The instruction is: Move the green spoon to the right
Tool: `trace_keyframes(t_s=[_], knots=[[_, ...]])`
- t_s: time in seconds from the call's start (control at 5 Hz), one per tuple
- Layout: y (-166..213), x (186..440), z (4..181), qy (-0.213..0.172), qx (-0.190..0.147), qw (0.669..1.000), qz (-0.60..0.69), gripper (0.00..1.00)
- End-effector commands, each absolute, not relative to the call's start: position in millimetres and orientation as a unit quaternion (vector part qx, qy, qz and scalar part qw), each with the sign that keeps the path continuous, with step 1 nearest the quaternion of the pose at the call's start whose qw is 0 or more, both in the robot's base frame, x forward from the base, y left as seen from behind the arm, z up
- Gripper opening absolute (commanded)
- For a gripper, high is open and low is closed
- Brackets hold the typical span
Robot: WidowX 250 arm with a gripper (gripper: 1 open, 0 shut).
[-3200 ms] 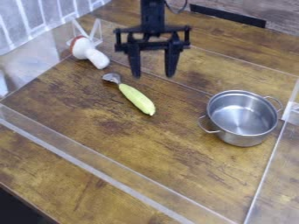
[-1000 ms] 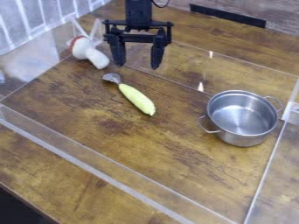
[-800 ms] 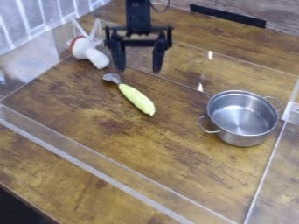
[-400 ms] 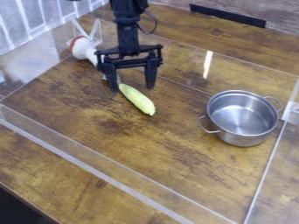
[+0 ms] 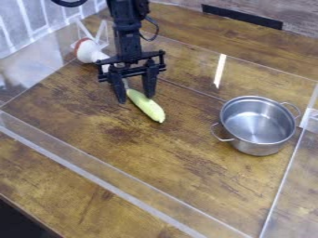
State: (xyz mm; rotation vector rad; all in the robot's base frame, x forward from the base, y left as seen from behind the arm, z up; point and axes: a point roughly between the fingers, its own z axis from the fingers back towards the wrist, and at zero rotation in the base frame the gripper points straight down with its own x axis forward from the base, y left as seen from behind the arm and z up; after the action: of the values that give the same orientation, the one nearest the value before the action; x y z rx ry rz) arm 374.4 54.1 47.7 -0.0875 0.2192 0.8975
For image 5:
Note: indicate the white mushroom toy red cap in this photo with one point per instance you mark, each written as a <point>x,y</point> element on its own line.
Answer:
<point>89,52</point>

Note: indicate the clear acrylic stand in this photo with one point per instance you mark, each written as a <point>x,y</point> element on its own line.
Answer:
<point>97,33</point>

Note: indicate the green handled metal spoon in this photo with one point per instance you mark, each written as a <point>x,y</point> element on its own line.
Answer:
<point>148,105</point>

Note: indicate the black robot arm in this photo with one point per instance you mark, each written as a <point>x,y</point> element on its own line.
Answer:
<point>128,13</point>

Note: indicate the stainless steel pot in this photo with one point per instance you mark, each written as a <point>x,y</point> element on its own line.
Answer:
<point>257,124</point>

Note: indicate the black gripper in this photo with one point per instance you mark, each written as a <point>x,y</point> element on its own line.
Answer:
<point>130,62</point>

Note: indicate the black bar on table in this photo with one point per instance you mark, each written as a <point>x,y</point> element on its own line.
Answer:
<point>236,15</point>

